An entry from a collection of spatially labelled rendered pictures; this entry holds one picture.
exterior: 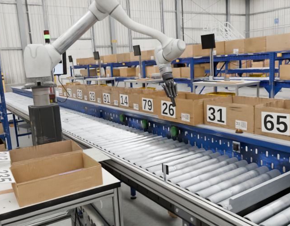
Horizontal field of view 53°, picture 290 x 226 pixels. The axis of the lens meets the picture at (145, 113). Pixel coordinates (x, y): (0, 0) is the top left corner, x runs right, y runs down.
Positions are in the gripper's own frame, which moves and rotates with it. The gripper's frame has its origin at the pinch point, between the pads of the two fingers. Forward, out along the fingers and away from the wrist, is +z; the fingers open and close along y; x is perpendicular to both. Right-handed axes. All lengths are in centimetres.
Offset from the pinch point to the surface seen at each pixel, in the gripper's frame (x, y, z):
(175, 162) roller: 22, 28, 39
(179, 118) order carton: 1.3, 0.5, 12.2
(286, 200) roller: 83, 25, 61
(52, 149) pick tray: -32, 81, 12
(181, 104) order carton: 6.9, 0.3, 3.6
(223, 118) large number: 32.2, -8.2, 20.6
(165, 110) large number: -10.9, 0.9, 3.6
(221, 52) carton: -333, -460, -165
